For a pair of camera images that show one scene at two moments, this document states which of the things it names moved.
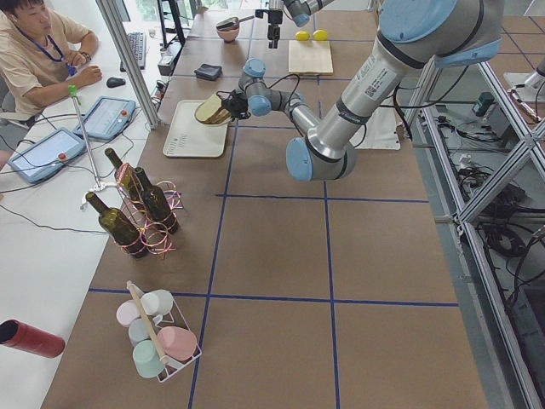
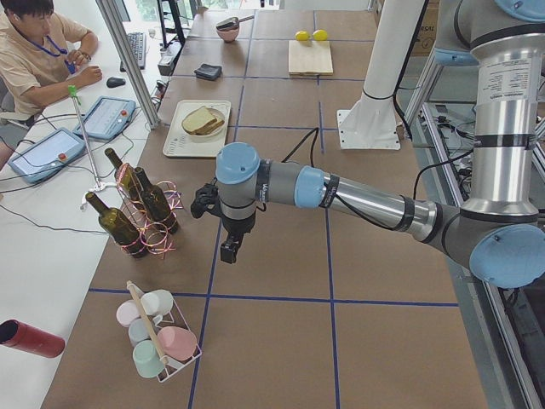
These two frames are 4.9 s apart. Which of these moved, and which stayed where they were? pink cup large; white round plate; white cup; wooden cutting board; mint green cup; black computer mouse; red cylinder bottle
Moved: white round plate
Stayed: white cup; pink cup large; wooden cutting board; red cylinder bottle; black computer mouse; mint green cup
